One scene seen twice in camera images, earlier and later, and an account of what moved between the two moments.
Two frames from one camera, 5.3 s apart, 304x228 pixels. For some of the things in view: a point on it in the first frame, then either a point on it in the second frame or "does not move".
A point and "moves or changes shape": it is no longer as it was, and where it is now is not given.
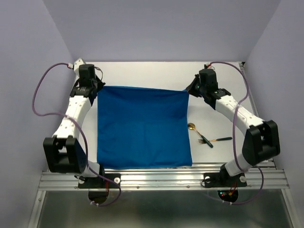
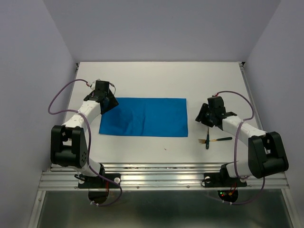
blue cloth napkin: x=142 y=128 moves or changes shape
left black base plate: x=97 y=182 does not move
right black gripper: x=191 y=88 to x=200 y=117
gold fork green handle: x=202 y=141 does not move
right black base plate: x=219 y=180 does not move
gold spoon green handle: x=192 y=126 to x=207 y=140
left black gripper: x=99 y=84 to x=113 y=102
